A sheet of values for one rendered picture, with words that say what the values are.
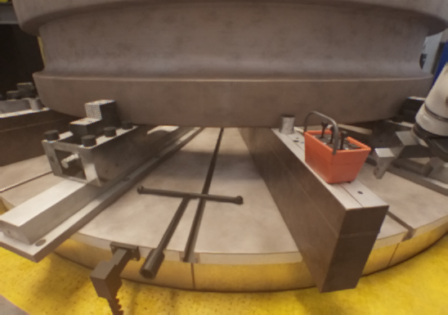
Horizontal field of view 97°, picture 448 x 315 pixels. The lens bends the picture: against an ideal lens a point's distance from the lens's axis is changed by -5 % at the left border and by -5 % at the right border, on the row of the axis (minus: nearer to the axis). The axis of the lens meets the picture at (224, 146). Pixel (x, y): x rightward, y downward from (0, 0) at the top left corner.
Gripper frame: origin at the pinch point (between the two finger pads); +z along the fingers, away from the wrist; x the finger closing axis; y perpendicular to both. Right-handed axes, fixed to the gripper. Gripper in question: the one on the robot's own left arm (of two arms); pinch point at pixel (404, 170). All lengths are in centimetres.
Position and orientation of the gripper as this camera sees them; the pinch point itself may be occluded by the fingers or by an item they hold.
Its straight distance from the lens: 76.5
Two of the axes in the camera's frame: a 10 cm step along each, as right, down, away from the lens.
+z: 1.6, 6.9, 7.1
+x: -9.8, 0.5, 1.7
